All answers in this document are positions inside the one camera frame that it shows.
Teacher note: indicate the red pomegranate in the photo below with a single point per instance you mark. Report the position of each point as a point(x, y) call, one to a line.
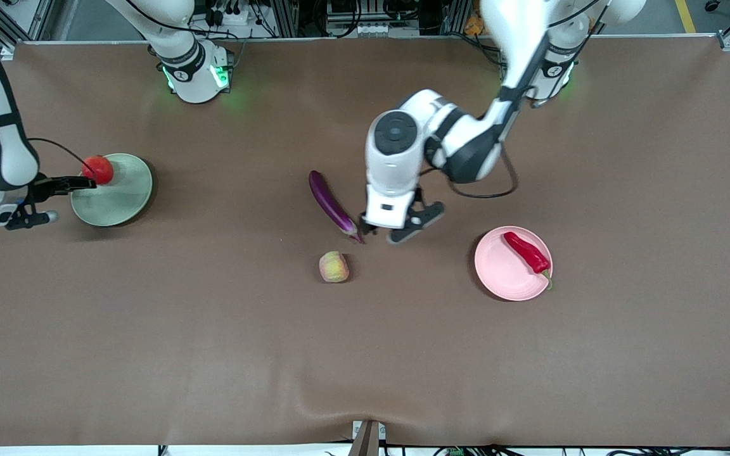
point(99, 170)

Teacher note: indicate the purple eggplant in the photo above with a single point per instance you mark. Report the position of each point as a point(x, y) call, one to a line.
point(330, 202)

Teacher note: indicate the yellow pink peach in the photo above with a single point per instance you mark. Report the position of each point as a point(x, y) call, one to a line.
point(333, 267)

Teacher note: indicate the red chili pepper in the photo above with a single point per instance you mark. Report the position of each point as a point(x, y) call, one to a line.
point(526, 252)

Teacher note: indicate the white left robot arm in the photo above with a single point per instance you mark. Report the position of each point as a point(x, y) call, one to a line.
point(387, 171)

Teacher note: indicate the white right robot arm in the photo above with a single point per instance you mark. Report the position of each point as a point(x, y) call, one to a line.
point(191, 76)

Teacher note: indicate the green round plate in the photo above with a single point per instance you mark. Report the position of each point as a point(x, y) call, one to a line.
point(121, 196)

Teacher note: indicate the pink round plate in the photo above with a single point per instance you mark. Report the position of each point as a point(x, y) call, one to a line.
point(498, 272)

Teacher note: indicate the white terminal block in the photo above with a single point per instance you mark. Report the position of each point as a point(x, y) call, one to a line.
point(374, 28)

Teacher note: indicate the brown table cover cloth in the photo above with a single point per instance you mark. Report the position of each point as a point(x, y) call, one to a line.
point(213, 348)

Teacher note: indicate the orange snack bags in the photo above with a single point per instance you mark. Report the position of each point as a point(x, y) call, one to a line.
point(476, 26)

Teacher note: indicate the white power strip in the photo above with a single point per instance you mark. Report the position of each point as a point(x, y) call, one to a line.
point(232, 16)

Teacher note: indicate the black caster wheel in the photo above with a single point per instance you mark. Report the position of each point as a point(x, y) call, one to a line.
point(712, 5)

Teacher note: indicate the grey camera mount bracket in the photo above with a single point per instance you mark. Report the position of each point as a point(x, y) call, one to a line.
point(366, 440)

